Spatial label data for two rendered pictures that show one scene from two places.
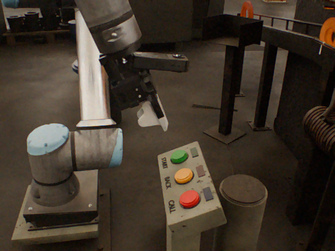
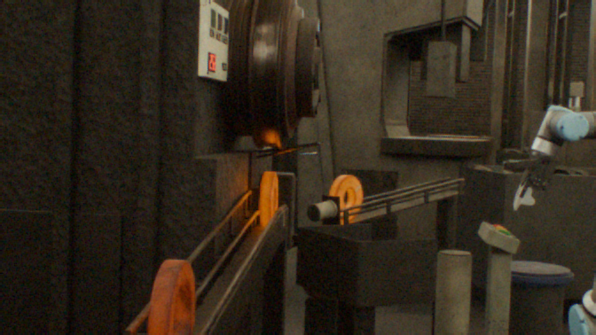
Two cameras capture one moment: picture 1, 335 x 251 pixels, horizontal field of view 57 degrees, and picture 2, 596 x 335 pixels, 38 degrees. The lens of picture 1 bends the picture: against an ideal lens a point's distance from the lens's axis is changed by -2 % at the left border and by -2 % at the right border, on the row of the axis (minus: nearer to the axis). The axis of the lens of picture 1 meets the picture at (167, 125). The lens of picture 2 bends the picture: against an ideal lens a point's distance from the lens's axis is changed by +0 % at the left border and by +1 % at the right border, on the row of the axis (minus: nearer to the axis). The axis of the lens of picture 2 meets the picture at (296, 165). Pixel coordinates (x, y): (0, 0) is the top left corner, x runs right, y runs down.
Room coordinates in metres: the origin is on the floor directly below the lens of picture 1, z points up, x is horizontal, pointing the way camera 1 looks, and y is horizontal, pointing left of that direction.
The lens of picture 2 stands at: (3.71, -0.10, 0.97)
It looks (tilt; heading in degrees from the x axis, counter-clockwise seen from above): 3 degrees down; 192
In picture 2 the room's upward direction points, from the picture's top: 2 degrees clockwise
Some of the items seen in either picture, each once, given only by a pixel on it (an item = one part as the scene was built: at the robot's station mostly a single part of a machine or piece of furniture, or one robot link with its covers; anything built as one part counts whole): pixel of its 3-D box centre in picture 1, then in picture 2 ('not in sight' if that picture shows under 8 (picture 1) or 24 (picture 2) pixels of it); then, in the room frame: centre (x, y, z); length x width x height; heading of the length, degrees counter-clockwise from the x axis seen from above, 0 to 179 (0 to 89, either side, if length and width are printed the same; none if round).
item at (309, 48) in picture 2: not in sight; (310, 67); (1.30, -0.60, 1.11); 0.28 x 0.06 x 0.28; 6
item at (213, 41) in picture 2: not in sight; (215, 42); (1.66, -0.76, 1.15); 0.26 x 0.02 x 0.18; 6
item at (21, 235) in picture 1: (60, 209); not in sight; (0.96, 0.45, 0.10); 0.32 x 0.32 x 0.04; 10
